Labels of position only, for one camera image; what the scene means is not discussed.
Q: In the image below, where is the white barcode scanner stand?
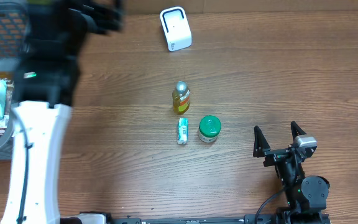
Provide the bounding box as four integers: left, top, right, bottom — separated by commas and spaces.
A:
160, 6, 192, 52

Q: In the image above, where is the small teal tissue pack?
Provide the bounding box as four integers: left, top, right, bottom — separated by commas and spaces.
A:
177, 118, 188, 145

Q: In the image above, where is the yellow oil bottle silver cap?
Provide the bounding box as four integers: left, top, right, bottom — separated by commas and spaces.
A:
172, 81, 190, 114

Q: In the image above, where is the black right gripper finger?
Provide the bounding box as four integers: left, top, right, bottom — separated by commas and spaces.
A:
290, 121, 306, 139
253, 126, 270, 157

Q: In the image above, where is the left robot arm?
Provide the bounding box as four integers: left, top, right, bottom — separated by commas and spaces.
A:
2, 0, 124, 223

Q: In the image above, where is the green lid white jar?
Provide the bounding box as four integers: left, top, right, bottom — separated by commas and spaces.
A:
198, 115, 221, 143

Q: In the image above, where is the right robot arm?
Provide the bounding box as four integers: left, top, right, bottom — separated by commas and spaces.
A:
246, 121, 331, 224

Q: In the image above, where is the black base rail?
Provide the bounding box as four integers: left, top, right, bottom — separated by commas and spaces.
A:
58, 212, 331, 224

